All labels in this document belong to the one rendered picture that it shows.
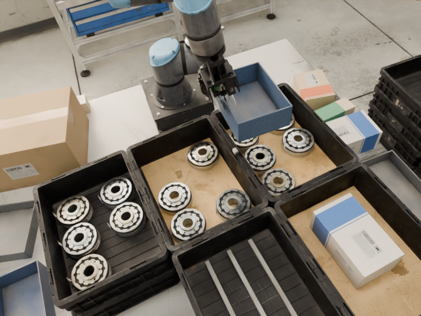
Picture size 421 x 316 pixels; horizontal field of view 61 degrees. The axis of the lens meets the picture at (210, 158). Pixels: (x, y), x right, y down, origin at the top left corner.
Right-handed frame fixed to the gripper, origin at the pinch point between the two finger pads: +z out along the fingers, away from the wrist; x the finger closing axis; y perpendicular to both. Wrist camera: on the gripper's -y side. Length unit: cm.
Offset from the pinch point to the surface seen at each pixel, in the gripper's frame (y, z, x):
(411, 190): 23, 49, 49
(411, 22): -138, 139, 184
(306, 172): 10.6, 32.2, 17.6
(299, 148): 3.5, 29.2, 18.9
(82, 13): -192, 58, -53
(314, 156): 6.0, 32.9, 22.8
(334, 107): -17, 43, 43
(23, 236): -9, 32, -79
